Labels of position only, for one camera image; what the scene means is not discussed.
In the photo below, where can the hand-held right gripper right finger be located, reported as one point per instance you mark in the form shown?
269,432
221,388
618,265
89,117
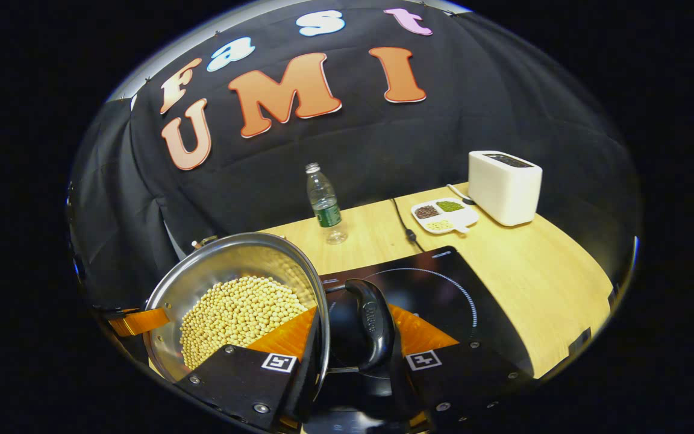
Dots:
473,380

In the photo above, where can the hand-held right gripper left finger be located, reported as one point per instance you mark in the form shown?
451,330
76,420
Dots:
238,380

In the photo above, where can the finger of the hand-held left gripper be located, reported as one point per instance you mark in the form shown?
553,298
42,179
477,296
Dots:
142,320

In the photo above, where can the pile of yellow soybeans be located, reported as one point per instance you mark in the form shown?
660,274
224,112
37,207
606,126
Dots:
238,319

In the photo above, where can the black induction cooktop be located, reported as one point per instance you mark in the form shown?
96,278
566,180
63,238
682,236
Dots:
443,289

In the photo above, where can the brown stick utensil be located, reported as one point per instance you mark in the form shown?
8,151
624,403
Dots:
205,241

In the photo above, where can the white divided dish of beans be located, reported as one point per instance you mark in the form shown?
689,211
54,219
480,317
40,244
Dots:
464,217

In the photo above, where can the small spoon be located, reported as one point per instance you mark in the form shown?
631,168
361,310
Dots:
458,194

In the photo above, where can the white toaster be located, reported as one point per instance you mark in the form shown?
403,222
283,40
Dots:
503,193

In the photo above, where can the clear plastic water bottle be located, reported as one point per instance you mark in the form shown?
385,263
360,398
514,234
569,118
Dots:
325,205

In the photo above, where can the black backdrop cloth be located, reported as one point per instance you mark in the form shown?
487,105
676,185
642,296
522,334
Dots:
473,108

